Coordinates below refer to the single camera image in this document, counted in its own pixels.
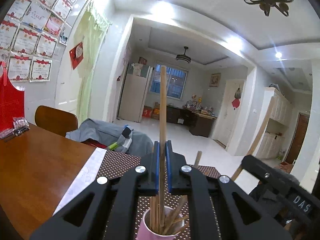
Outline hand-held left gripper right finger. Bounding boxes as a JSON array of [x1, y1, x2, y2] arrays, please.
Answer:
[[165, 140, 293, 240]]

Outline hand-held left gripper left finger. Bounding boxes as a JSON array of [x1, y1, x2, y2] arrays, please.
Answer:
[[30, 141, 160, 240]]

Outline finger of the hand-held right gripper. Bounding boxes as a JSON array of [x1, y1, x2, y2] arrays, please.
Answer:
[[241, 154, 288, 193]]

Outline wooden chopstick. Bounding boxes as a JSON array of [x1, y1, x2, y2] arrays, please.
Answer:
[[230, 101, 272, 181], [159, 65, 167, 230]]

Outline bundle of wooden chopsticks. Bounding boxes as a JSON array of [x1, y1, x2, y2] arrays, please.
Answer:
[[149, 151, 209, 235]]

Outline pink cup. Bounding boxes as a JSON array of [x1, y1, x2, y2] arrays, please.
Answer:
[[137, 206, 187, 240]]

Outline dark grey jacket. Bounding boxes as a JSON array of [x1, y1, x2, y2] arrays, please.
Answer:
[[249, 174, 300, 228]]

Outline brown polka dot tablecloth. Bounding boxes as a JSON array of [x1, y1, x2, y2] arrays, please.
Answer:
[[95, 150, 222, 240]]

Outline white door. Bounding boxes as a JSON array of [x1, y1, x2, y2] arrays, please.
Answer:
[[212, 79, 247, 148]]

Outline brown door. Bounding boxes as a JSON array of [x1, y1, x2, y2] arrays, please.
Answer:
[[285, 112, 310, 164]]

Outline dark wooden desk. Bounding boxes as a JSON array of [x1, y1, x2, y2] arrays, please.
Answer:
[[166, 104, 218, 138]]

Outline white tall cabinet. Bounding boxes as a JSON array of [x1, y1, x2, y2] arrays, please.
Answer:
[[256, 86, 293, 160]]

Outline assorted desk clutter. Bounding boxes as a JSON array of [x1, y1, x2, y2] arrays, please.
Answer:
[[185, 94, 215, 117]]

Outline white patterned table sheet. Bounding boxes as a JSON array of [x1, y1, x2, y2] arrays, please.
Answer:
[[52, 147, 108, 217]]

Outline beige refrigerator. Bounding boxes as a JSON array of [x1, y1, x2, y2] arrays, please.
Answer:
[[117, 62, 153, 123]]

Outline barred window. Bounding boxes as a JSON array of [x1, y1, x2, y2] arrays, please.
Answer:
[[150, 60, 188, 100]]

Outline small framed picture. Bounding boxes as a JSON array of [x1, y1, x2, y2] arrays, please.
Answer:
[[209, 73, 221, 87]]

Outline wooden chair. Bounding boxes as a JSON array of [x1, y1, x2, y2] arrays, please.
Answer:
[[34, 105, 78, 137]]

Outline ceiling fan lamp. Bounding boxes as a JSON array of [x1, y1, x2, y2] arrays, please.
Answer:
[[175, 46, 192, 63]]

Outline green curtain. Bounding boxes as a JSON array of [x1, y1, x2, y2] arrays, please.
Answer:
[[77, 4, 112, 124]]

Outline clear plastic parts packet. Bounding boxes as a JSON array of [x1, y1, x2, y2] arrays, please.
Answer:
[[12, 116, 30, 131], [0, 129, 16, 139]]

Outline red bag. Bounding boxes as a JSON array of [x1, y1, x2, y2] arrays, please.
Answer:
[[0, 61, 25, 133]]

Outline red diamond wall decoration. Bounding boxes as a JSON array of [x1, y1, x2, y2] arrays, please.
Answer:
[[69, 41, 84, 70]]

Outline wall of award certificates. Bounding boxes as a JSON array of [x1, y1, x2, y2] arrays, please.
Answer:
[[0, 0, 83, 83]]

